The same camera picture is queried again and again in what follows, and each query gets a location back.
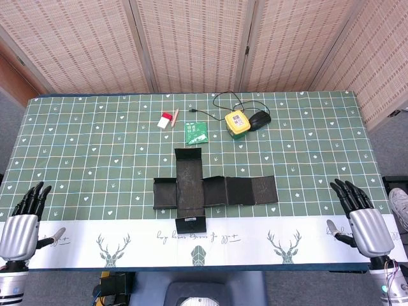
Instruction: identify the red white eraser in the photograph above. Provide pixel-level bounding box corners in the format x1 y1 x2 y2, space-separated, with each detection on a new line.
157 112 174 130

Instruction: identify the black computer mouse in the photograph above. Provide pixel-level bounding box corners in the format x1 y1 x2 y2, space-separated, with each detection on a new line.
247 111 272 132

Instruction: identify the green grid tablecloth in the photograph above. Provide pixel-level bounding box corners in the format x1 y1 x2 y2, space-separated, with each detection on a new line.
0 91 401 272

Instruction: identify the black mouse cable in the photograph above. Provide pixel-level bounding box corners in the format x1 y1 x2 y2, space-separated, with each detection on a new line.
189 91 271 122

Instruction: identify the yellow lid green container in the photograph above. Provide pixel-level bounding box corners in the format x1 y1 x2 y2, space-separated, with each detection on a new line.
224 110 251 140

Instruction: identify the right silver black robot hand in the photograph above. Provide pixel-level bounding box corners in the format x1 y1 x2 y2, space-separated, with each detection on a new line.
326 178 395 258

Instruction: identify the green tea sachet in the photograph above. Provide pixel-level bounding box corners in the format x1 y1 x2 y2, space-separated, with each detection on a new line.
184 121 210 146

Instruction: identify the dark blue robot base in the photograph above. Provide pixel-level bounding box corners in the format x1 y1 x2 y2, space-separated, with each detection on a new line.
129 270 268 306

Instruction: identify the brown wooden door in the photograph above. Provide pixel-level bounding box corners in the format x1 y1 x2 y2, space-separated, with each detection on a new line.
0 41 42 108

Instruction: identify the bamboo folding screen panel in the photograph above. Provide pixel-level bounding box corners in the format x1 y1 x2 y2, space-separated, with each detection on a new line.
0 0 150 95
237 0 364 92
310 0 408 133
129 0 256 93

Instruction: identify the black plastic case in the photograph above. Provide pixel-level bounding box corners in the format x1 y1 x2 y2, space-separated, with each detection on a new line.
381 175 408 192

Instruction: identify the black paper box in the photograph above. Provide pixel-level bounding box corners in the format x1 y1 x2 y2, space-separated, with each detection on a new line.
152 147 279 233

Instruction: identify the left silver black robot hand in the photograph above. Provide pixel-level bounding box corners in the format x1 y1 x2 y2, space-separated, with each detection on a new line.
0 181 66 262

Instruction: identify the black electronics box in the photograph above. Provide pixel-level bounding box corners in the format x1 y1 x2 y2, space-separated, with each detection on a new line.
99 272 134 296

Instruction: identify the white sneaker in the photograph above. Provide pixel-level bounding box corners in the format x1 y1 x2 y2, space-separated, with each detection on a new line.
389 187 408 231

